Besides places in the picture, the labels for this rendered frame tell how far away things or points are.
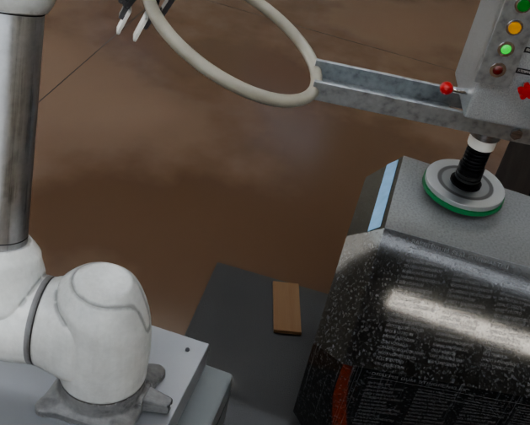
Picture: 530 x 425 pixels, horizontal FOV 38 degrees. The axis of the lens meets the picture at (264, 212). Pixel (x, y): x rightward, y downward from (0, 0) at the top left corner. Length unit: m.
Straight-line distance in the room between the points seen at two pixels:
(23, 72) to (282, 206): 2.25
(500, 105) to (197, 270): 1.50
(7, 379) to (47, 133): 2.25
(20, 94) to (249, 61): 3.25
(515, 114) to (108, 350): 1.09
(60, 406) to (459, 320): 1.00
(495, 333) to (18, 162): 1.22
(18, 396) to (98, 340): 0.26
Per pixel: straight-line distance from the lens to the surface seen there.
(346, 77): 1.97
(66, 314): 1.26
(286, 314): 2.81
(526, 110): 1.87
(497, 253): 1.99
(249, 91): 1.68
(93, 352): 1.27
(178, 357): 1.53
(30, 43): 1.21
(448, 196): 2.02
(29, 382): 1.49
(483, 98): 1.84
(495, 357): 1.97
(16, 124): 1.23
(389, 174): 2.17
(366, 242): 1.96
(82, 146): 3.55
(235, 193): 3.35
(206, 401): 1.55
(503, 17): 1.74
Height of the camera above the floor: 2.03
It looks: 38 degrees down
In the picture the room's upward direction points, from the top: 12 degrees clockwise
